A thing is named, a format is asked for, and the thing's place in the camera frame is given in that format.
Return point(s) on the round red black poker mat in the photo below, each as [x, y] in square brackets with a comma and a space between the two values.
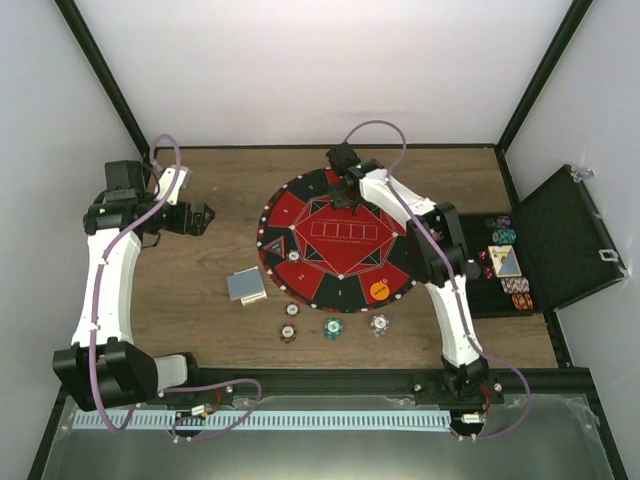
[342, 252]

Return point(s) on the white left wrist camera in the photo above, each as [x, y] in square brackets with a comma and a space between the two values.
[171, 182]

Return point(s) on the orange red chip row case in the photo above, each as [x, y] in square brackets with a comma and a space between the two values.
[522, 301]

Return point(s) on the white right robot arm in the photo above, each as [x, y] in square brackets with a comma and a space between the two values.
[438, 252]

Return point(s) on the blue white poker chip stack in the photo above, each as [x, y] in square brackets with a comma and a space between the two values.
[379, 325]

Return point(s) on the black enclosure frame post left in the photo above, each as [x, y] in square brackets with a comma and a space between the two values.
[92, 52]

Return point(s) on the orange big blind button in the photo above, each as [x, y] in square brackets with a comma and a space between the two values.
[379, 291]

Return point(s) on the black poker chip case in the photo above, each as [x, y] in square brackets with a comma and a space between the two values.
[562, 246]

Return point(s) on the teal poker chip stack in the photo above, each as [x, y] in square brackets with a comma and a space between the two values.
[333, 329]

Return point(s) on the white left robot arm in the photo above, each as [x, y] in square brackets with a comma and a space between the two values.
[103, 368]

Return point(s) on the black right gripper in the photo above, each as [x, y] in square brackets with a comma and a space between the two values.
[336, 200]

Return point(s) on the black enclosure frame post right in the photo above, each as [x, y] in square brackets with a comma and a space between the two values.
[560, 41]

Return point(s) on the white card box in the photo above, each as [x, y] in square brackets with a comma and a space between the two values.
[250, 299]

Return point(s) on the red poker chip stack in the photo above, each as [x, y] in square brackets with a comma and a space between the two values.
[288, 333]

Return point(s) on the red 100 chip off mat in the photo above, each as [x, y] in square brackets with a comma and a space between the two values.
[292, 309]

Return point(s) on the blue backed card deck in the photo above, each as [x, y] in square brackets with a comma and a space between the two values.
[245, 283]

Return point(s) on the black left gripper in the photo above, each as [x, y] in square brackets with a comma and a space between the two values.
[198, 224]

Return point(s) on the black front mounting rail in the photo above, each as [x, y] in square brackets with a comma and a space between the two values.
[425, 386]

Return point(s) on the card deck in case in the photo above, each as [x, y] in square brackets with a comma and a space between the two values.
[504, 261]

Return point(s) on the light blue slotted cable duct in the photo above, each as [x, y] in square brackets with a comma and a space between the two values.
[422, 421]

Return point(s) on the teal chip row in case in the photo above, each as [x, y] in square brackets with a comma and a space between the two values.
[504, 236]

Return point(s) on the black enclosure frame post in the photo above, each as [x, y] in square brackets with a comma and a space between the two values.
[560, 41]
[92, 52]

